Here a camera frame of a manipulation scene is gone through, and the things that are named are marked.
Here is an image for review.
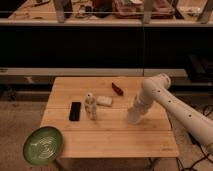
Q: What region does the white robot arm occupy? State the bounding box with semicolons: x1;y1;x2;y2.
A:
127;74;213;155

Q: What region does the white astronaut figurine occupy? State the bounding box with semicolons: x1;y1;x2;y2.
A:
84;93;97;120

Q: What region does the long background workbench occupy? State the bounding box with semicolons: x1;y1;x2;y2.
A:
0;0;213;27

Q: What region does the white soap bar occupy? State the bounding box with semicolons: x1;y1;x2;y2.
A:
96;96;113;107

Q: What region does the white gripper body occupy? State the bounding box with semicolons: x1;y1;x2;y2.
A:
127;105;147;124

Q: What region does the black smartphone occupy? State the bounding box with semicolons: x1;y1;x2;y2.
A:
69;102;81;121

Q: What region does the green ceramic bowl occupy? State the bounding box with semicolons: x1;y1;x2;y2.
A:
23;126;63;166

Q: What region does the wooden folding table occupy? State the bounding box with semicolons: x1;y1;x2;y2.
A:
41;77;179;158

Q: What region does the black cable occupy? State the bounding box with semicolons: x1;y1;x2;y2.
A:
176;133;213;171

